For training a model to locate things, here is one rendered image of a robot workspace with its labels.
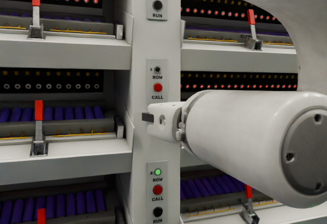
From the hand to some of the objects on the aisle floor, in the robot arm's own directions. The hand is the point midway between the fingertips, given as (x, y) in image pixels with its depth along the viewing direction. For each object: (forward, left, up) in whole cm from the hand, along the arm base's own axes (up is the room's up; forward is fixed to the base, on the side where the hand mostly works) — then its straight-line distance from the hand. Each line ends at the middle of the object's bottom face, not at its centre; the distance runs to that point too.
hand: (165, 113), depth 49 cm
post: (+13, 0, -56) cm, 57 cm away
